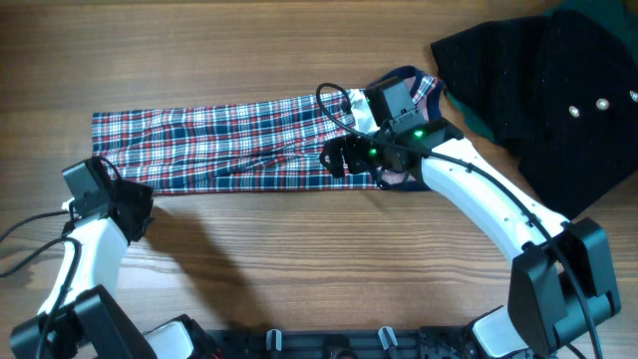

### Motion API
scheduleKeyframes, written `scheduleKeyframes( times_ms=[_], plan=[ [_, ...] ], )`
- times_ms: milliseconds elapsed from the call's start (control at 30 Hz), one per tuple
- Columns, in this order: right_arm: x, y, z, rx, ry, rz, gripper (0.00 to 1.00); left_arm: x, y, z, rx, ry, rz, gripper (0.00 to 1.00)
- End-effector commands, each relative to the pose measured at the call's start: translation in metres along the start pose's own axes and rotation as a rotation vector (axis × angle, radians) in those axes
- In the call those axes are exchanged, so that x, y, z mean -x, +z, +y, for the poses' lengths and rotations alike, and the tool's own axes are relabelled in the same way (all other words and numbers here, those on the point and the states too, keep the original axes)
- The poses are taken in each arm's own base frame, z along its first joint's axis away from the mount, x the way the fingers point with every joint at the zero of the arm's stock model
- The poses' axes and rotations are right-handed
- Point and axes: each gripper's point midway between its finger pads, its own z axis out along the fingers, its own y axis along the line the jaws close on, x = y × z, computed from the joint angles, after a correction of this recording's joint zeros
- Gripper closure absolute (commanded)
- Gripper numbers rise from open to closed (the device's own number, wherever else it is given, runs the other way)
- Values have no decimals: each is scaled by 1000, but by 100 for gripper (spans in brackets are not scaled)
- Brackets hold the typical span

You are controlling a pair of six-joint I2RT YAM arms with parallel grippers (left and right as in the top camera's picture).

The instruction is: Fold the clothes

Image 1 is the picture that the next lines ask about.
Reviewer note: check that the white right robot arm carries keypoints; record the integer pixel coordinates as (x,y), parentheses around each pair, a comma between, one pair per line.
(562,282)

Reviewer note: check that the black knit jacket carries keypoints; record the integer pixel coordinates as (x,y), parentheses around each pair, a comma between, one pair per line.
(560,91)

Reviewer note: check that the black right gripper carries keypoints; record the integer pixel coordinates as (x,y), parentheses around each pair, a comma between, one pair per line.
(349,145)

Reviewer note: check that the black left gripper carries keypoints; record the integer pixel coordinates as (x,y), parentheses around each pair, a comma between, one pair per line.
(143,193)

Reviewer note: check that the green garment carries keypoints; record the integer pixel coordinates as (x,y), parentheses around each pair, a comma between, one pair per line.
(617,17)

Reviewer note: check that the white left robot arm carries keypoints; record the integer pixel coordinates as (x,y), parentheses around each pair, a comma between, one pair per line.
(82,309)

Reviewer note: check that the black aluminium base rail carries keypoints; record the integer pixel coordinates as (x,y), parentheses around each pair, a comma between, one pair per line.
(422,343)

